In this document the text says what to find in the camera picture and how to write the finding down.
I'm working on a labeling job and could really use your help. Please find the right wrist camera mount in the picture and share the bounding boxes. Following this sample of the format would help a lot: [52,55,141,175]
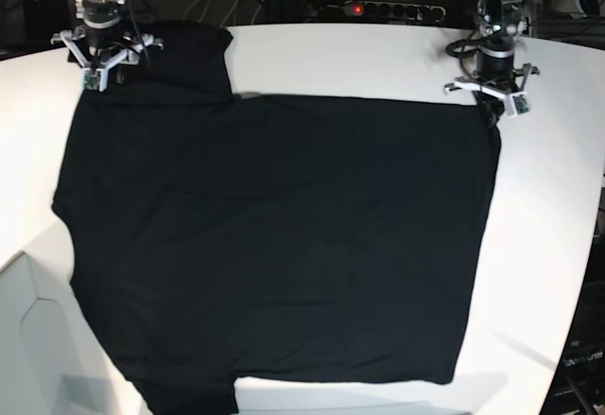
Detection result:
[50,30,164,92]

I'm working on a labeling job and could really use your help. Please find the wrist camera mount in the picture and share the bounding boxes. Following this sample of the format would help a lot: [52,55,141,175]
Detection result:
[443,63,541,117]
[50,30,164,92]

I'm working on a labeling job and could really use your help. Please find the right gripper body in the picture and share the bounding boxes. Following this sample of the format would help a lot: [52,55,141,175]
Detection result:
[82,23,124,82]

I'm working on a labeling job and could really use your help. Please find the black power strip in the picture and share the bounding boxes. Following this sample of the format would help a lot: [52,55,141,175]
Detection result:
[310,1,447,26]

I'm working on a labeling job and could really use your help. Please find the black T-shirt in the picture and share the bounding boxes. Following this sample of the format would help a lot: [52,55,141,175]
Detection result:
[52,23,501,414]

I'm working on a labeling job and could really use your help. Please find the black box on floor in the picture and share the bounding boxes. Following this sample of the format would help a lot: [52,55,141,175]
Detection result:
[23,0,71,42]

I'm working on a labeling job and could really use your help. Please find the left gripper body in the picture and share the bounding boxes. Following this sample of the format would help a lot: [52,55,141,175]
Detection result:
[475,53,514,125]

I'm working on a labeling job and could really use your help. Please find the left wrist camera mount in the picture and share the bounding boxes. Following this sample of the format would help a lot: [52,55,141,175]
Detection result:
[443,63,541,117]

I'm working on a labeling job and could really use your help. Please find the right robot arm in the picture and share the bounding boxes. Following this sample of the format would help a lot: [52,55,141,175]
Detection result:
[68,0,140,92]

